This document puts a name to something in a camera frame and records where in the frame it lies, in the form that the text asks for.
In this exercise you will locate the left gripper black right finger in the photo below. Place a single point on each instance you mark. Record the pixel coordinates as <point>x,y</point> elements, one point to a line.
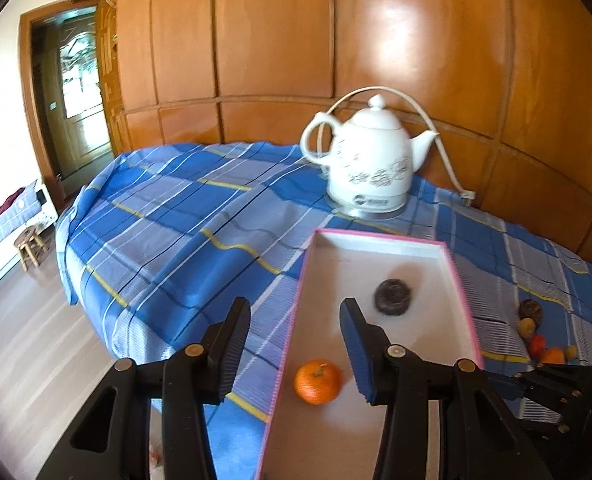
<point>479,437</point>

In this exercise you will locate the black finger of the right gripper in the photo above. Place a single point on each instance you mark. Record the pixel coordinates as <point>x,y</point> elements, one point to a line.
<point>509,387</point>

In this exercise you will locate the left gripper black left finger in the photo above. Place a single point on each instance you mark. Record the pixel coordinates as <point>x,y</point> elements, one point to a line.
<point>109,437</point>

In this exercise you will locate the yellow-green small fruit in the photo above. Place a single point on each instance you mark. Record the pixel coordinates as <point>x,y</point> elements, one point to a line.
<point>526,328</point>
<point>571,353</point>

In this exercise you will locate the large orange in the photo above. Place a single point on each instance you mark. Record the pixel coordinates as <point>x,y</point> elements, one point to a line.
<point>553,356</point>

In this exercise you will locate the red tomato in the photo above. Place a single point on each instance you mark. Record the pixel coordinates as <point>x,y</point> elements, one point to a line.
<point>536,347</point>

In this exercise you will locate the dark brown mangosteen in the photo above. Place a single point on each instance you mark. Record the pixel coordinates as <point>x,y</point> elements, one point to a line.
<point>392,297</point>
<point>531,308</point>

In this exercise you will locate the orange mandarin with stem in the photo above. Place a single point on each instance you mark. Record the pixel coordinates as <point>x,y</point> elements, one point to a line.
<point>318,382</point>

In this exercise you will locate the pink white shallow box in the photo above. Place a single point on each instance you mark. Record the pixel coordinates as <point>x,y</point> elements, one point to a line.
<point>365,301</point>

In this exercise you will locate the blue plaid tablecloth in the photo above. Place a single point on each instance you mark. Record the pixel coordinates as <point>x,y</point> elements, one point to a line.
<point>156,248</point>

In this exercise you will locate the small wooden stool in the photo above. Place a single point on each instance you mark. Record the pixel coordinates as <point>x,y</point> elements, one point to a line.
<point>29,244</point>

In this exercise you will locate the white low bed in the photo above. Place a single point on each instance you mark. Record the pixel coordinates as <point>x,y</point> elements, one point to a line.
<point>33,207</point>

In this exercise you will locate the white ceramic electric kettle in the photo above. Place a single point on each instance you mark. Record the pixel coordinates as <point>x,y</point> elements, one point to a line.
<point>372,159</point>

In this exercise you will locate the wooden wardrobe panels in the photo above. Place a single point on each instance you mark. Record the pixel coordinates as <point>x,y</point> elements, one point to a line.
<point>509,83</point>

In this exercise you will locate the wooden door with glass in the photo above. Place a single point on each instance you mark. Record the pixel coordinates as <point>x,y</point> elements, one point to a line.
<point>62,94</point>

